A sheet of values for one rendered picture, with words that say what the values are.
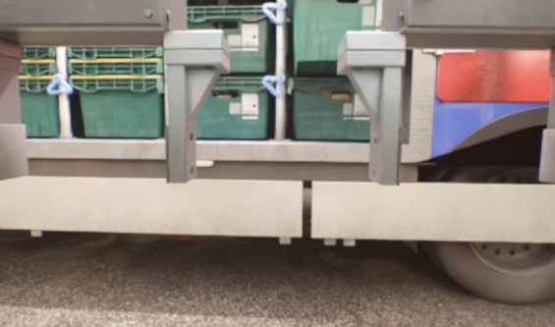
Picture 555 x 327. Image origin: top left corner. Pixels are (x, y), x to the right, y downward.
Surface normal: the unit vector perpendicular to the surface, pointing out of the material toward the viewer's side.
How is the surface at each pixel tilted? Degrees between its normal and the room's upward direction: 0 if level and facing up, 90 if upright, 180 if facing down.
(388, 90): 90
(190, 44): 90
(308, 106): 94
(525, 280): 56
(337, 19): 99
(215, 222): 90
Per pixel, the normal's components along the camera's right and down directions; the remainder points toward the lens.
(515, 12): 0.00, 0.08
